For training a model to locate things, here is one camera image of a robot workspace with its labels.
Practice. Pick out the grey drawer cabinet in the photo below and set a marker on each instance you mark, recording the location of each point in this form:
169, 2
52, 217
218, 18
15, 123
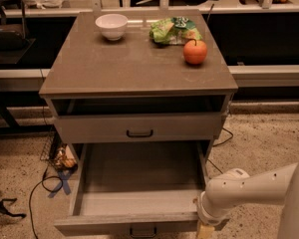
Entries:
134, 76

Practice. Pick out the wire basket with items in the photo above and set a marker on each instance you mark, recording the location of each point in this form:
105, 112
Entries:
57, 154

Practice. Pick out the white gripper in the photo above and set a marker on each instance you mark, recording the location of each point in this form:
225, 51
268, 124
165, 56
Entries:
205, 212

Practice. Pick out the green snack bag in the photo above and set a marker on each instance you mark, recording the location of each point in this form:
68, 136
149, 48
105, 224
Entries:
174, 31

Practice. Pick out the grey drawer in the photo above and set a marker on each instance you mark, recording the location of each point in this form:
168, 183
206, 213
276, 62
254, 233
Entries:
138, 189
93, 129

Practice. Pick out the black object floor left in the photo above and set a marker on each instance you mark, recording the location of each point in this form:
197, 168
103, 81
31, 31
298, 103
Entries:
5, 211

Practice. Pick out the orange apple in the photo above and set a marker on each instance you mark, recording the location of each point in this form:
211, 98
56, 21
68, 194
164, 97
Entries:
195, 52

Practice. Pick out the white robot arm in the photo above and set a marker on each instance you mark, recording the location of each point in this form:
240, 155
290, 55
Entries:
235, 187

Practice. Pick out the black chair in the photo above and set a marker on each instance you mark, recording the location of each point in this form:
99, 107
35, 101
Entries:
14, 38

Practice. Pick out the white ceramic bowl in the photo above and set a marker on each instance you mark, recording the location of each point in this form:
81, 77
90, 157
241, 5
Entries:
112, 26

